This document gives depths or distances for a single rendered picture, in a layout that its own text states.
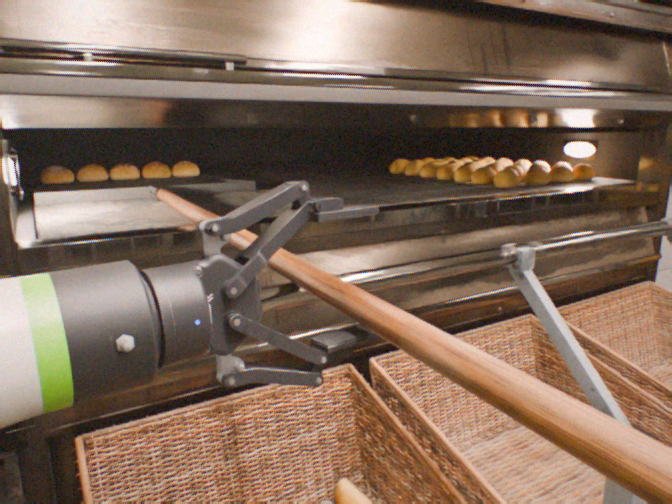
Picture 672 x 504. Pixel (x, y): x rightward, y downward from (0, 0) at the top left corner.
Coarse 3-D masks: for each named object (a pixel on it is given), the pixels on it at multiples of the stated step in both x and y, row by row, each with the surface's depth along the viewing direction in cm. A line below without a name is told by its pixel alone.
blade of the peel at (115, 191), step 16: (48, 192) 122; (64, 192) 123; (80, 192) 125; (96, 192) 127; (112, 192) 129; (128, 192) 131; (144, 192) 133; (176, 192) 136; (192, 192) 139; (208, 192) 141; (224, 192) 143
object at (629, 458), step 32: (160, 192) 123; (288, 256) 63; (320, 288) 54; (352, 288) 51; (384, 320) 44; (416, 320) 42; (416, 352) 40; (448, 352) 38; (480, 352) 37; (480, 384) 35; (512, 384) 33; (544, 384) 32; (512, 416) 33; (544, 416) 30; (576, 416) 29; (608, 416) 29; (576, 448) 28; (608, 448) 27; (640, 448) 26; (640, 480) 25
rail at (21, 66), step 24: (0, 72) 62; (24, 72) 63; (48, 72) 64; (72, 72) 65; (96, 72) 67; (120, 72) 68; (144, 72) 70; (168, 72) 71; (192, 72) 73; (216, 72) 75; (240, 72) 77; (264, 72) 79; (552, 96) 112; (576, 96) 116; (600, 96) 121; (624, 96) 125; (648, 96) 131
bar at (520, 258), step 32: (640, 224) 100; (448, 256) 76; (480, 256) 78; (512, 256) 81; (544, 256) 86; (288, 288) 62; (384, 288) 70; (544, 320) 80; (576, 352) 76; (608, 480) 72
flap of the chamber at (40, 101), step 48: (0, 96) 63; (48, 96) 65; (96, 96) 67; (144, 96) 70; (192, 96) 73; (240, 96) 77; (288, 96) 81; (336, 96) 85; (384, 96) 90; (432, 96) 95; (480, 96) 101; (528, 96) 108
